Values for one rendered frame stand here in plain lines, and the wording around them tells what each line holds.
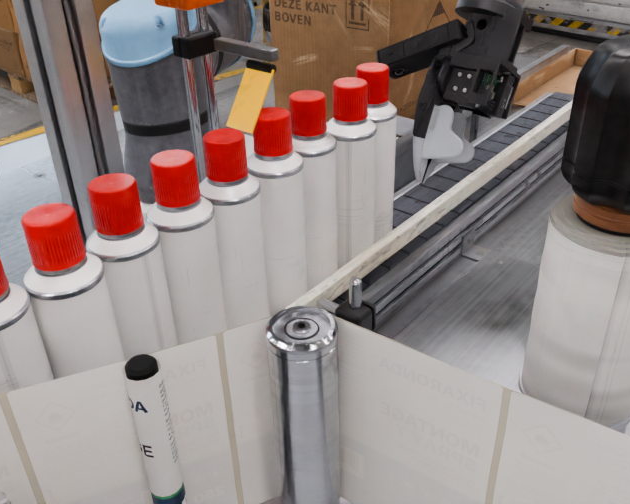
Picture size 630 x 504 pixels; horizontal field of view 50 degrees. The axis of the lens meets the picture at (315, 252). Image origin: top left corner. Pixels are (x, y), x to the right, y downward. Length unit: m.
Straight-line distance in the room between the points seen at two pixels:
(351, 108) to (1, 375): 0.37
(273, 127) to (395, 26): 0.56
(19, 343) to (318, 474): 0.20
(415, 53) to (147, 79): 0.32
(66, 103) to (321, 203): 0.24
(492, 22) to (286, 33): 0.48
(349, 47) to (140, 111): 0.41
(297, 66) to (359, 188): 0.57
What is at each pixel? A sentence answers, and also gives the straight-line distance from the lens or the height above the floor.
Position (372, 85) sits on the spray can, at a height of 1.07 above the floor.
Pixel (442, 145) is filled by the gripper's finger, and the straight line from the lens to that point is 0.80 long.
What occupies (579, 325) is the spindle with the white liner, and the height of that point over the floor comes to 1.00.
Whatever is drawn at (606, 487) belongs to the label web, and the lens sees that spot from 0.35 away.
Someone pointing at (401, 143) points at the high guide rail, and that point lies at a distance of 0.83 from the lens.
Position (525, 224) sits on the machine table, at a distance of 0.95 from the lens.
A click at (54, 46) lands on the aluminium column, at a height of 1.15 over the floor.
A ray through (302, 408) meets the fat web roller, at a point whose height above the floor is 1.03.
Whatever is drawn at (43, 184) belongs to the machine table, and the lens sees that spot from 1.14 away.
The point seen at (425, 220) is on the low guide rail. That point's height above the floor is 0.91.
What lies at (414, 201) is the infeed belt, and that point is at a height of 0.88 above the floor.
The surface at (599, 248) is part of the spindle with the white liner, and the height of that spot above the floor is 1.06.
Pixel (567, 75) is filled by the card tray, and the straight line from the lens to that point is 1.56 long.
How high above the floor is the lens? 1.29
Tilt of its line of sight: 32 degrees down
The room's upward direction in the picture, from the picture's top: 2 degrees counter-clockwise
